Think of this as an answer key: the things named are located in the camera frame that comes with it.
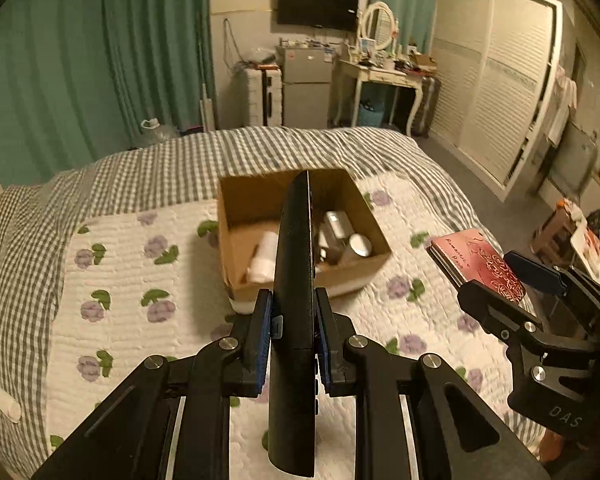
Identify cluttered wooden stool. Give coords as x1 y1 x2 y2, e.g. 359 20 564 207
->
532 199 600 286

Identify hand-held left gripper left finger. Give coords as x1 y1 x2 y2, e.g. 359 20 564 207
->
30 289 274 480

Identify narrow green curtain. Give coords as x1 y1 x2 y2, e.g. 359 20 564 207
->
370 0 441 53

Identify hanging white clothes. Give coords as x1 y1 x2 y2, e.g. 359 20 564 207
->
547 72 578 146

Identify black wall television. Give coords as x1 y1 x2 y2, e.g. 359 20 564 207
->
277 0 359 32

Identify grey checked bed sheet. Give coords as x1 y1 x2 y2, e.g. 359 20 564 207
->
0 126 486 476

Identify grey fridge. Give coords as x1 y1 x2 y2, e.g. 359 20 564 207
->
275 45 333 128

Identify white oval mirror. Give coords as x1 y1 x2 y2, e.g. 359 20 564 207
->
358 2 398 51

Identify white suitcase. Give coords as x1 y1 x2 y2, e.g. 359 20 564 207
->
242 66 284 128

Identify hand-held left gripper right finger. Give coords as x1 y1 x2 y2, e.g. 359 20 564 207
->
315 287 551 480

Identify white dressing table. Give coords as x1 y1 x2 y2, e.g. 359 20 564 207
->
336 57 426 136

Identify dark suitcase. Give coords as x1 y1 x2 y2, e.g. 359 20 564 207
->
410 76 442 137

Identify red patterned notebook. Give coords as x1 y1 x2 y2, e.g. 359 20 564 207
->
426 228 527 306

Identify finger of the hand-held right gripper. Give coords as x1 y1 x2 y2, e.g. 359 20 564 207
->
457 280 600 391
505 251 600 318

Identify white mop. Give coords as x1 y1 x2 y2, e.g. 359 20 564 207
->
200 35 216 133

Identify wide green curtain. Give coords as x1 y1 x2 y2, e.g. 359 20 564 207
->
0 0 216 188

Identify black device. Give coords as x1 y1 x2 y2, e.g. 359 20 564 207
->
267 170 317 478

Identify blue bin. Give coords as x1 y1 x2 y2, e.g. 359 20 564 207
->
357 102 386 128

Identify white floral quilted blanket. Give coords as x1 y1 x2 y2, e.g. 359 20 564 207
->
45 175 546 480

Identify clear water jug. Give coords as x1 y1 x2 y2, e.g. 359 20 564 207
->
140 118 181 147

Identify brown cardboard box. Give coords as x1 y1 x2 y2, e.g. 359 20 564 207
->
216 168 393 311

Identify white louvred wardrobe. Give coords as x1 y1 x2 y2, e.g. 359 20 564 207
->
427 0 565 203

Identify white tube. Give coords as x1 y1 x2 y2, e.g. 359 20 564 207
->
0 379 22 423

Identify large white charger adapter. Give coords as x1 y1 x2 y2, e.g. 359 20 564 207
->
324 211 353 241

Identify white plastic bottle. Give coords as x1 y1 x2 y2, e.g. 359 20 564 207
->
245 231 279 283

